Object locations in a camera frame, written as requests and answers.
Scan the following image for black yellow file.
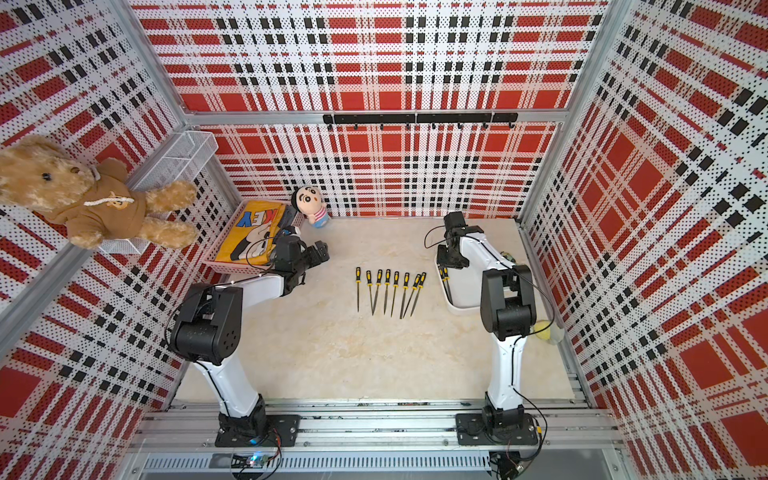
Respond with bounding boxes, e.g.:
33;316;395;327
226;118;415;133
400;274;421;319
399;272;410;319
439;266;452;304
372;269;384;315
383;268;391;315
410;272;426;315
365;270;375;315
390;270;400;317
355;266;361;313

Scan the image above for white plastic storage box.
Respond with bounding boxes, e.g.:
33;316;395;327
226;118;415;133
435;252;488;315

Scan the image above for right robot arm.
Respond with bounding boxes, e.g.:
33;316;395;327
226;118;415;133
435;211;538;426

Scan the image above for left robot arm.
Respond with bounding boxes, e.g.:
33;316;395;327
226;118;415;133
168;227;330;420

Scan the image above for pink perforated basket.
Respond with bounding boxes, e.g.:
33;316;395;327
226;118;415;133
203;200;304;274

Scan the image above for yellow printed folded cloth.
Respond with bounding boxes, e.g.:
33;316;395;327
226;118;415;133
215;200;286;266

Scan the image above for cartoon boy plush doll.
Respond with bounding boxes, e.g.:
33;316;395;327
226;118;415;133
291;185;330;228

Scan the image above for yellow plush ball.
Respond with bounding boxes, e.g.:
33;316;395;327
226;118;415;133
532;321;565;345

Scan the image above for brown teddy bear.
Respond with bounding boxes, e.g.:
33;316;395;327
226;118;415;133
1;135;198;250

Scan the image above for small green circuit board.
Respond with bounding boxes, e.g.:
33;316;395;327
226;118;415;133
230;453;273;470

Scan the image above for black wall hook rail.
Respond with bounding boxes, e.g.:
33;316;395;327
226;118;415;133
322;112;519;128

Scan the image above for white wire wall basket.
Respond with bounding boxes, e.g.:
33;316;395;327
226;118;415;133
97;130;220;256

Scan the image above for aluminium front rail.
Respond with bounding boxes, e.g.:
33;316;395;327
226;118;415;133
129;399;622;452

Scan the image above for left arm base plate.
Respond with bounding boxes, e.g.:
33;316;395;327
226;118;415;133
215;413;301;448

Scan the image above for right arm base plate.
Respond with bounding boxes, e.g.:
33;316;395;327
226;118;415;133
455;413;539;447

